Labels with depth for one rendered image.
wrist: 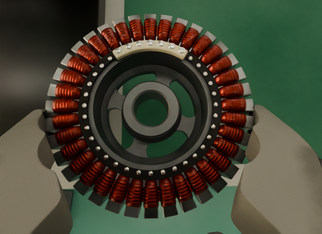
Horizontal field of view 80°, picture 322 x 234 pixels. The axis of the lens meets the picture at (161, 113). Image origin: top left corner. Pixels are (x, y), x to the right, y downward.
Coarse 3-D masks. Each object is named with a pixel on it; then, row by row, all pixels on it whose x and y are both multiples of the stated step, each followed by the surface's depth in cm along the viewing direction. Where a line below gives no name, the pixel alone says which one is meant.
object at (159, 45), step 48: (96, 48) 11; (144, 48) 11; (192, 48) 11; (96, 96) 11; (144, 96) 12; (192, 96) 12; (240, 96) 11; (96, 144) 10; (144, 144) 12; (192, 144) 11; (240, 144) 10; (96, 192) 9; (144, 192) 9; (192, 192) 11
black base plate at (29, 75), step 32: (0, 0) 18; (32, 0) 18; (64, 0) 18; (96, 0) 18; (0, 32) 18; (32, 32) 18; (64, 32) 18; (96, 32) 18; (0, 64) 17; (32, 64) 17; (0, 96) 17; (32, 96) 17; (0, 128) 16
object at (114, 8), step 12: (108, 0) 21; (120, 0) 21; (108, 12) 20; (120, 12) 21; (120, 120) 19; (120, 132) 18; (120, 144) 18; (60, 168) 18; (240, 168) 18; (60, 180) 18; (228, 180) 18
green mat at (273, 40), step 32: (128, 0) 21; (160, 0) 21; (192, 0) 21; (224, 0) 21; (256, 0) 21; (288, 0) 21; (320, 0) 21; (224, 32) 20; (256, 32) 20; (288, 32) 20; (320, 32) 20; (256, 64) 20; (288, 64) 20; (320, 64) 20; (256, 96) 19; (288, 96) 19; (320, 96) 19; (320, 128) 19
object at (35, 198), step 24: (24, 120) 9; (0, 144) 8; (24, 144) 8; (48, 144) 9; (0, 168) 7; (24, 168) 7; (48, 168) 8; (0, 192) 6; (24, 192) 6; (48, 192) 6; (0, 216) 5; (24, 216) 5; (48, 216) 5
